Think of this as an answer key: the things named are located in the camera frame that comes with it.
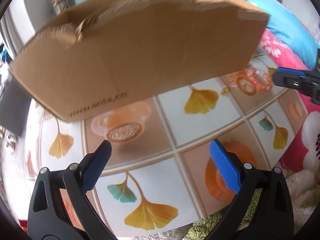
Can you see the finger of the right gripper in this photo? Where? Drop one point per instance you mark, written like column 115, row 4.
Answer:
column 307, row 86
column 287, row 72

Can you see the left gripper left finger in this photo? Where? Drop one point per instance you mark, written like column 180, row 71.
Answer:
column 48, row 218

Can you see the light blue pillow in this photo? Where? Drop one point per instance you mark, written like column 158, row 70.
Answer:
column 288, row 28

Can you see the green shaggy rug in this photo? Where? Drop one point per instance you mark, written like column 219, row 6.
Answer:
column 201, row 228

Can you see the pink floral blanket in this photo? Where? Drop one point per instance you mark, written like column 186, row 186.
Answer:
column 303, row 152

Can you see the brown cardboard box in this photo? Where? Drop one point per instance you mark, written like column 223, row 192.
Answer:
column 105, row 54

